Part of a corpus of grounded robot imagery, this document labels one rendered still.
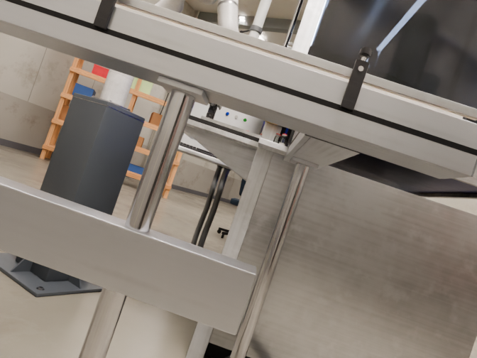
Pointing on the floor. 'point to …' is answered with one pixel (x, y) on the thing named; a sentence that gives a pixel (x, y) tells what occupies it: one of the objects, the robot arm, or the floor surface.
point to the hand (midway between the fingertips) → (209, 118)
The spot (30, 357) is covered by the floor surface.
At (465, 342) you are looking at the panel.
